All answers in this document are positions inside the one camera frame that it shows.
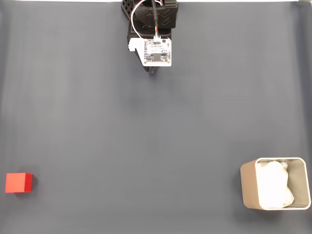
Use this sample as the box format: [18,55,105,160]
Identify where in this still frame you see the red white black servo cable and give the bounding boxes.
[130,0,167,39]

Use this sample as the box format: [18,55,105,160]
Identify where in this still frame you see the red cube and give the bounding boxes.
[5,173,33,194]

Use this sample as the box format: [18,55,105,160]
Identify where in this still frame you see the white crumpled paper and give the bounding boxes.
[255,160,295,209]

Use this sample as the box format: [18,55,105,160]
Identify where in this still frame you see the camera board on white mount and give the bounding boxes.
[128,37,172,67]

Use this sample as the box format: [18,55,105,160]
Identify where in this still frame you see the beige rounded box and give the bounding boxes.
[240,157,312,211]

